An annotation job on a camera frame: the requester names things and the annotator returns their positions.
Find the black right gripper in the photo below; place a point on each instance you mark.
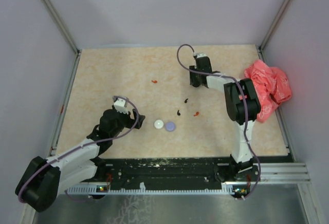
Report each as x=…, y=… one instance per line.
x=192, y=80

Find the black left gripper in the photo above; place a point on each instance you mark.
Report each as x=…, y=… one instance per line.
x=131, y=122

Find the white earbud charging case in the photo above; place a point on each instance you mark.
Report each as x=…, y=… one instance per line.
x=159, y=124

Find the purple earbud charging case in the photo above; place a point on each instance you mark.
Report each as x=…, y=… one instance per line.
x=170, y=126

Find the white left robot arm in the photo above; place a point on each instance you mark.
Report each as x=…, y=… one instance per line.
x=45, y=178

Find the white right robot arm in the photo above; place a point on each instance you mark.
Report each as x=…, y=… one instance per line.
x=242, y=106

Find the pink crumpled plastic bag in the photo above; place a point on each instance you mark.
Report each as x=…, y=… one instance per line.
x=271, y=85

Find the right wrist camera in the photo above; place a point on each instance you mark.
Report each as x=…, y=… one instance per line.
x=199, y=55

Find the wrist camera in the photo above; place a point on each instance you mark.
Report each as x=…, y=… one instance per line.
x=199, y=55
x=120, y=104

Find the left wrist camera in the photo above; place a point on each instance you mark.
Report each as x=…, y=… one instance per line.
x=120, y=104

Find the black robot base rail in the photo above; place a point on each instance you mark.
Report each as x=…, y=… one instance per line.
x=172, y=176

